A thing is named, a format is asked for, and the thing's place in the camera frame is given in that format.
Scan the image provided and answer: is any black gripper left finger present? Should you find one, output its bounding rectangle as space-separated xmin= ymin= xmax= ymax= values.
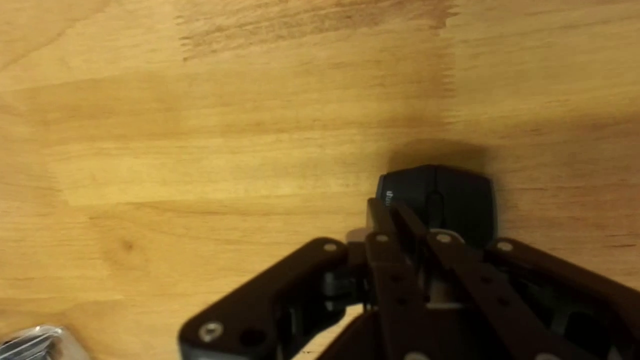
xmin=176 ymin=197 xmax=430 ymax=360

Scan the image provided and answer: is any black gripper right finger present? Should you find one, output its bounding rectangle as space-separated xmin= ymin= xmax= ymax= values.
xmin=394 ymin=202 xmax=640 ymax=360

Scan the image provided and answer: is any black computer mouse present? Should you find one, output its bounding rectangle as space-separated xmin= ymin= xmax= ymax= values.
xmin=366 ymin=163 xmax=500 ymax=249

